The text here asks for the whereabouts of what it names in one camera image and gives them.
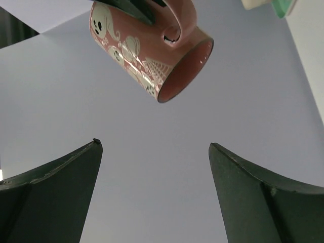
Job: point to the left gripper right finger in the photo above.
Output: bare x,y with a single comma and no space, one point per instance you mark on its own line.
259,205

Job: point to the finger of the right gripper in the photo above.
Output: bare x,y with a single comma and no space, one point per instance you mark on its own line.
147,12

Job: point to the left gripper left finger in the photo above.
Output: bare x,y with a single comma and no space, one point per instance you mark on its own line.
50,203

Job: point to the pink patterned mug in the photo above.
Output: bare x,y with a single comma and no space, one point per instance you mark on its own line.
163,57

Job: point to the cream floral mug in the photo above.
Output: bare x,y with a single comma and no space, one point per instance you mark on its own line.
251,4

